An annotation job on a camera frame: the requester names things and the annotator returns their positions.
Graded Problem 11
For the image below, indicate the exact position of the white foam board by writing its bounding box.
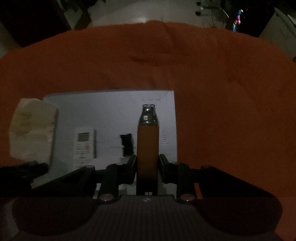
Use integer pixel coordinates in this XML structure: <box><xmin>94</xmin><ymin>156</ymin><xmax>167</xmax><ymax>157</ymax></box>
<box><xmin>34</xmin><ymin>90</ymin><xmax>177</xmax><ymax>187</ymax></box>

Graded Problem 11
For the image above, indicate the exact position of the small black clip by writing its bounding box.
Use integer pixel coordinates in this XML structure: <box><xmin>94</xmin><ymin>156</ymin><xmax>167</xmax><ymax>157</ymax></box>
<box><xmin>120</xmin><ymin>133</ymin><xmax>134</xmax><ymax>157</ymax></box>

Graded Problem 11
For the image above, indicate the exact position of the white remote control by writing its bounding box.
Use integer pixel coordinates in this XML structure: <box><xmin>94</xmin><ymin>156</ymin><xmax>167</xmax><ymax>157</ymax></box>
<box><xmin>73</xmin><ymin>126</ymin><xmax>96</xmax><ymax>170</ymax></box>

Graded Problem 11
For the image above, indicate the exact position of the orange table cloth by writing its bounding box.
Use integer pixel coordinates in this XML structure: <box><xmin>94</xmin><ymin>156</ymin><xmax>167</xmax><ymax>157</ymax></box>
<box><xmin>1</xmin><ymin>21</ymin><xmax>295</xmax><ymax>240</ymax></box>

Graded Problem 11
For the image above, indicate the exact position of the rgb lit computer case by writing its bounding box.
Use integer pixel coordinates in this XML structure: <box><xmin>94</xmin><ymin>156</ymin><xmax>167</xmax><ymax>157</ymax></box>
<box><xmin>232</xmin><ymin>9</ymin><xmax>244</xmax><ymax>33</ymax></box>

